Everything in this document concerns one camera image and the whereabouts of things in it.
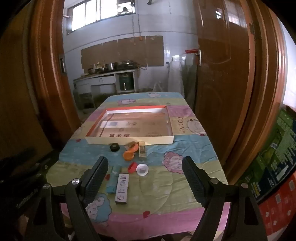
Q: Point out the black bottle cap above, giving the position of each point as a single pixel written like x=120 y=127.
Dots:
x=115 y=147

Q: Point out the brown wooden door frame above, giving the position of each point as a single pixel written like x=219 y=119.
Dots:
x=50 y=69

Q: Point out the orange-rimmed cardboard box tray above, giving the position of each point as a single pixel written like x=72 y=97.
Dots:
x=129 y=139

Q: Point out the white plastic sheeting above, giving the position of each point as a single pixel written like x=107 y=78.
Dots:
x=178 y=74

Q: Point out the teal small box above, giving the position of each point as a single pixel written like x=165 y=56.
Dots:
x=112 y=183

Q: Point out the green printed carton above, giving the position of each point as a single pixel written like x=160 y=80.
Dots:
x=275 y=157

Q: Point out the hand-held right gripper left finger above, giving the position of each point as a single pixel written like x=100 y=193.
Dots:
x=97 y=176

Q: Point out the window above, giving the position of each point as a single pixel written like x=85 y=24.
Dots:
x=92 y=14

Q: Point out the green cooking appliance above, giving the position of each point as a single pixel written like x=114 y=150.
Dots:
x=126 y=82

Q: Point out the cardboard wall sheet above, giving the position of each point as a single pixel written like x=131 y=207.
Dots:
x=122 y=51

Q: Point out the brown wooden door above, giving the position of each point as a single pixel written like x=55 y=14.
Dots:
x=219 y=81

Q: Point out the red bottle cap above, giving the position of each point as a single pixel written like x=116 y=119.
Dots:
x=131 y=168

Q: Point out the white patterned slim box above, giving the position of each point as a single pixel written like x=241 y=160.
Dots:
x=122 y=190

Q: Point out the cartoon sheep printed blanket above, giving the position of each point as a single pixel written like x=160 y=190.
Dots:
x=161 y=197

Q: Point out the white kitchen counter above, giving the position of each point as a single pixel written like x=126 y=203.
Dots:
x=101 y=80

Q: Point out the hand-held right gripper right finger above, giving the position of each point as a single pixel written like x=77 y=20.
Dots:
x=194 y=178

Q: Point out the steel pot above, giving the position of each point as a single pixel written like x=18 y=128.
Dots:
x=110 y=66

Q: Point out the white bottle cap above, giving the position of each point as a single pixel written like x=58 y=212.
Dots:
x=142 y=170

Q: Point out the red printed carton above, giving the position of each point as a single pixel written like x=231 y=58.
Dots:
x=277 y=213

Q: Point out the red ribbon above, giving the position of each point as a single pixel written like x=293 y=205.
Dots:
x=190 y=51

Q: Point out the small metal pot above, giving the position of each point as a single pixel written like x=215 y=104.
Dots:
x=91 y=70

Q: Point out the metal strike plate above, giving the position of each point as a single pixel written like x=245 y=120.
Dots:
x=63 y=63

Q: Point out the gold bar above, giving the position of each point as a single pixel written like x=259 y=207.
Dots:
x=142 y=150

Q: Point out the orange bottle cap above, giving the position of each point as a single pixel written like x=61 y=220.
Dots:
x=133 y=146
x=128 y=155

